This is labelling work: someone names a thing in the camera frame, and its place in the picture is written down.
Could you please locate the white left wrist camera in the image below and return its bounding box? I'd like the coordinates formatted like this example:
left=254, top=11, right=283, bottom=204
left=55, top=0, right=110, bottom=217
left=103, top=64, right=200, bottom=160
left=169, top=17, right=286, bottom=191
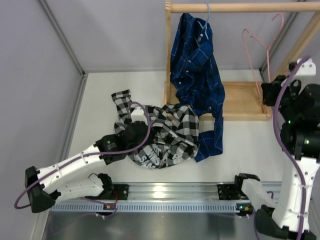
left=130, top=107, right=148, bottom=125

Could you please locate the wooden clothes rack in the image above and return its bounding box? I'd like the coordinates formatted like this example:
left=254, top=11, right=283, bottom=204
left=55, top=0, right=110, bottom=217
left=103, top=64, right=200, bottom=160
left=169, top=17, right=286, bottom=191
left=164, top=0, right=320, bottom=121

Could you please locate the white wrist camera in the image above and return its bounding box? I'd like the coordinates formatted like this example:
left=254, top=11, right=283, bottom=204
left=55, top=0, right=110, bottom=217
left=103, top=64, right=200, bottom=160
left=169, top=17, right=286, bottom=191
left=130, top=107, right=148, bottom=125
left=288, top=58, right=316, bottom=81

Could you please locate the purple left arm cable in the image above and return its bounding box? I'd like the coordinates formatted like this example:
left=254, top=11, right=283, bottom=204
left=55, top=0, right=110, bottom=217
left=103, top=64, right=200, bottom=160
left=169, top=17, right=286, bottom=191
left=13, top=101, right=152, bottom=210

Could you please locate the black white checkered shirt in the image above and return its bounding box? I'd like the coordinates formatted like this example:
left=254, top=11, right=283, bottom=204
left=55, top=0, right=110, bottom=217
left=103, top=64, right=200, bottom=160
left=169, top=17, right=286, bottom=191
left=111, top=90, right=200, bottom=169

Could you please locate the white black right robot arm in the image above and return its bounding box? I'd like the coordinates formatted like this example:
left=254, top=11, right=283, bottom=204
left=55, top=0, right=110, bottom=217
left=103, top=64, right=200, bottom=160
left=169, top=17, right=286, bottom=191
left=232, top=75, right=320, bottom=240

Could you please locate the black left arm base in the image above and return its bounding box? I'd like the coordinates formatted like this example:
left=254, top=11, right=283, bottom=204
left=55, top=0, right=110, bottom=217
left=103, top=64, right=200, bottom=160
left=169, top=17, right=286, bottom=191
left=84, top=184, right=129, bottom=210

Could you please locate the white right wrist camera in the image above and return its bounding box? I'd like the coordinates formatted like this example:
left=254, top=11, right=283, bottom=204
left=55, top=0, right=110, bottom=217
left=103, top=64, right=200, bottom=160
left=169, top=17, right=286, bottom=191
left=288, top=58, right=316, bottom=81

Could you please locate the aluminium mounting rail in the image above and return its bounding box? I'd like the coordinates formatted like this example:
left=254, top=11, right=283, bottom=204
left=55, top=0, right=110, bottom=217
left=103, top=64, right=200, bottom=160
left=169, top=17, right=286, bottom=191
left=41, top=181, right=283, bottom=201

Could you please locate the slotted grey cable duct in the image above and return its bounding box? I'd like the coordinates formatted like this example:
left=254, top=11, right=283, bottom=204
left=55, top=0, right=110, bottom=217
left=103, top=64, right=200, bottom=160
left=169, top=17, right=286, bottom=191
left=50, top=201, right=240, bottom=213

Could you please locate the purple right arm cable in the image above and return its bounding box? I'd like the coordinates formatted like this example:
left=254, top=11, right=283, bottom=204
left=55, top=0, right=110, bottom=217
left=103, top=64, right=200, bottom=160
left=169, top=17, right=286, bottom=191
left=253, top=56, right=312, bottom=240

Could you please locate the light blue hanger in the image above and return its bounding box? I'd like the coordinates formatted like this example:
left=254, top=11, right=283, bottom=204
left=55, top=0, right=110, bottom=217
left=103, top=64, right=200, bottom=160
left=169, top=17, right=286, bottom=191
left=197, top=2, right=211, bottom=40

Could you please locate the blue plaid shirt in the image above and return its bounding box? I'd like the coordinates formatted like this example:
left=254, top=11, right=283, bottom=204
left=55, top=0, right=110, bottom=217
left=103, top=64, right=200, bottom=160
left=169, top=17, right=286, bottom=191
left=170, top=13, right=226, bottom=162

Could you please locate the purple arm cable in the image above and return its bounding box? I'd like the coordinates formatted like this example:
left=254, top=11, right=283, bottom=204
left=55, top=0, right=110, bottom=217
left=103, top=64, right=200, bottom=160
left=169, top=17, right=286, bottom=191
left=253, top=56, right=312, bottom=240
left=13, top=101, right=152, bottom=210

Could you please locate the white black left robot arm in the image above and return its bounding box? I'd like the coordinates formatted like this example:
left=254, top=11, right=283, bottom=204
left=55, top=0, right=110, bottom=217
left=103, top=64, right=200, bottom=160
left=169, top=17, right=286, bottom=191
left=25, top=121, right=151, bottom=213

